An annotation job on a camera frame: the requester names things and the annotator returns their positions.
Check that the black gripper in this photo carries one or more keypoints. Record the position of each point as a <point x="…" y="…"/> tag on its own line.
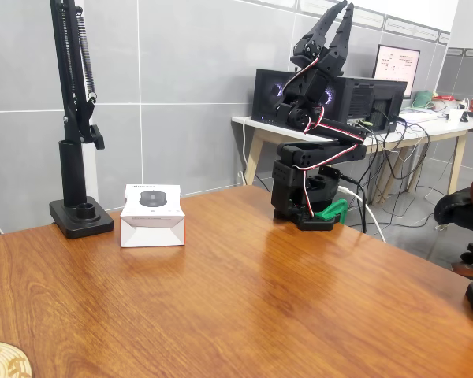
<point x="332" y="60"/>

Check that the white orange mouse box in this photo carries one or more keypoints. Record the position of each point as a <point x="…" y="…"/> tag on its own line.
<point x="151" y="232"/>

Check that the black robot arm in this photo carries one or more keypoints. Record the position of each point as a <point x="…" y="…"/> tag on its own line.
<point x="284" y="177"/>

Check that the small white box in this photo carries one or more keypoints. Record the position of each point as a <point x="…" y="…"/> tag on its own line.
<point x="455" y="116"/>

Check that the computer monitor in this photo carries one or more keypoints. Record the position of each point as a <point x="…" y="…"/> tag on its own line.
<point x="396" y="65"/>

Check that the black computer case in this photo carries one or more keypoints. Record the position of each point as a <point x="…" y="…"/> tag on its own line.
<point x="370" y="102"/>

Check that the green cloth bundle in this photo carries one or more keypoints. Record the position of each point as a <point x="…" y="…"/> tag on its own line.
<point x="422" y="99"/>

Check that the white paper stack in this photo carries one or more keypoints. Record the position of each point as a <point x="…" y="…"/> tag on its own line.
<point x="418" y="115"/>

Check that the white desk wooden legs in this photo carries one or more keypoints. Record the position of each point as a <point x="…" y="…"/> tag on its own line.
<point x="437" y="132"/>

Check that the green table clamp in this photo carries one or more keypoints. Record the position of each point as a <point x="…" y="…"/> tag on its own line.
<point x="333" y="210"/>

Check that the black office chair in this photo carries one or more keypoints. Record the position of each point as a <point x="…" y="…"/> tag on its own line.
<point x="453" y="206"/>

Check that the round wooden coaster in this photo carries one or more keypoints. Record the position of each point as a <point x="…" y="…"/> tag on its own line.
<point x="4" y="362"/>

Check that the black stand base with post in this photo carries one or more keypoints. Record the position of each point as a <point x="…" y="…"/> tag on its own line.
<point x="71" y="177"/>

